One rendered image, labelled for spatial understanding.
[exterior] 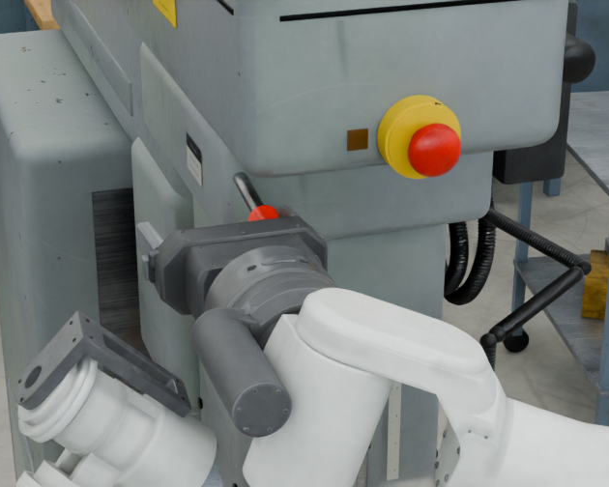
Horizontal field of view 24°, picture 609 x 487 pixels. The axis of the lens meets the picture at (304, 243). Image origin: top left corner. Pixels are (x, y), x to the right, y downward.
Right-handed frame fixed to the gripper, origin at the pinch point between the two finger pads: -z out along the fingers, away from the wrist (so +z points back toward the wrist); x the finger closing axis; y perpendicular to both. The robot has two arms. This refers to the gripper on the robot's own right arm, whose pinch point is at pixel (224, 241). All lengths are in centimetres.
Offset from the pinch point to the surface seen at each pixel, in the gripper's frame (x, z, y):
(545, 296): -29.3, -5.4, 11.4
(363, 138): -11.1, -1.5, -6.1
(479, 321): -157, -278, 169
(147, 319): -3, -47, 30
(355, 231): -14.2, -11.3, 5.9
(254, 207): -3.5, -4.2, -0.5
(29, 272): 8, -62, 29
